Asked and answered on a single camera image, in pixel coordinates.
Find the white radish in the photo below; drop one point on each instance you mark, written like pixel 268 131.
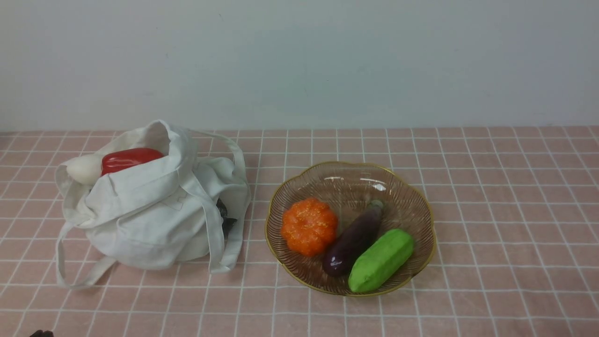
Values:
pixel 85 169

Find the white canvas tote bag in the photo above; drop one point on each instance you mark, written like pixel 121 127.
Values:
pixel 177 208

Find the orange pumpkin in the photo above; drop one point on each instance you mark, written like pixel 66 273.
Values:
pixel 309 227

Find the amber glass bowl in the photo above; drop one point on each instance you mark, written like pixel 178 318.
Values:
pixel 347 188

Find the purple eggplant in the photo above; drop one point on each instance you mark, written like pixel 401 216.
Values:
pixel 354 241

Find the green cucumber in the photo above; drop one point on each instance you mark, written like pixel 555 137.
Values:
pixel 380 261

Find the red bell pepper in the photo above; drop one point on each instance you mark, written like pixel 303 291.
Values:
pixel 122 160

